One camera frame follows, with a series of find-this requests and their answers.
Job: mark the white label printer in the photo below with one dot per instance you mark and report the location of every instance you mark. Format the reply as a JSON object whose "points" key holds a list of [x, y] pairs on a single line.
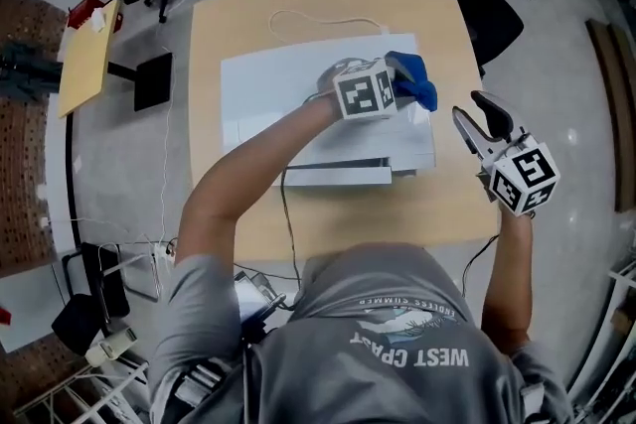
{"points": [[110, 346]]}

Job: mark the person's right forearm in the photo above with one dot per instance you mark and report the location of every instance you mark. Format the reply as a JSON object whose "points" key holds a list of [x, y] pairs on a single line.
{"points": [[509, 273]]}

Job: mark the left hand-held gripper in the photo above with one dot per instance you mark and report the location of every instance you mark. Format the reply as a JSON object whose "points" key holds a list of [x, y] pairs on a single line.
{"points": [[360, 92]]}

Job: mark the person's gray printed t-shirt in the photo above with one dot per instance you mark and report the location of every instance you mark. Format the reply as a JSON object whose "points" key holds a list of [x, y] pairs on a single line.
{"points": [[387, 362]]}

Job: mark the gray panel with red sign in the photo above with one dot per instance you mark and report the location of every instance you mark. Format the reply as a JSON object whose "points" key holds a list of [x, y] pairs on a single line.
{"points": [[30, 313]]}

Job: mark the white power strip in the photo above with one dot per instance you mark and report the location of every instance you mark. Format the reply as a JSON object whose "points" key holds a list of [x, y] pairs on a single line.
{"points": [[163, 252]]}

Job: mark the white metal shelf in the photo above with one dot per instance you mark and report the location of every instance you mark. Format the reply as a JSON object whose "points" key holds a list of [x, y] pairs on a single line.
{"points": [[623, 298]]}

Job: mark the small wooden side table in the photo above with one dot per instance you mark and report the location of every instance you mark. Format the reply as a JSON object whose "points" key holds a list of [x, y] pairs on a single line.
{"points": [[84, 64]]}

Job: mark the red box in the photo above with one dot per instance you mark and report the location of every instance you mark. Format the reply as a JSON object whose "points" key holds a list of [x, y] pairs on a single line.
{"points": [[82, 10]]}

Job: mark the black cantilever chair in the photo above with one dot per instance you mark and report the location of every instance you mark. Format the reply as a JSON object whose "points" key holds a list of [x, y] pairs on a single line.
{"points": [[94, 293]]}

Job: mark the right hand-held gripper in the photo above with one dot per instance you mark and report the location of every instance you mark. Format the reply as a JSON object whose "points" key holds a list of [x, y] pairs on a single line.
{"points": [[524, 176]]}

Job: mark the brown wooden board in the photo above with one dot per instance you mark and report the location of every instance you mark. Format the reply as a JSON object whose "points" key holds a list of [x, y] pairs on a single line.
{"points": [[616, 114]]}

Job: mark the coat rack with dark coat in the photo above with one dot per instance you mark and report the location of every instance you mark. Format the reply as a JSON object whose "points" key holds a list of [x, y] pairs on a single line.
{"points": [[25, 72]]}

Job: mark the white crumpled tissue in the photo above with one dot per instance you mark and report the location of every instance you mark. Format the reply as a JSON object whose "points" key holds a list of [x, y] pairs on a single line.
{"points": [[98, 21]]}

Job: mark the blue cloth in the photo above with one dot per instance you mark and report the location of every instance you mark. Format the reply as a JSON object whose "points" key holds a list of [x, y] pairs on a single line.
{"points": [[422, 82]]}

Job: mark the person's left forearm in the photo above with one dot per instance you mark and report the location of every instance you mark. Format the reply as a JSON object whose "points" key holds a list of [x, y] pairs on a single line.
{"points": [[238, 179]]}

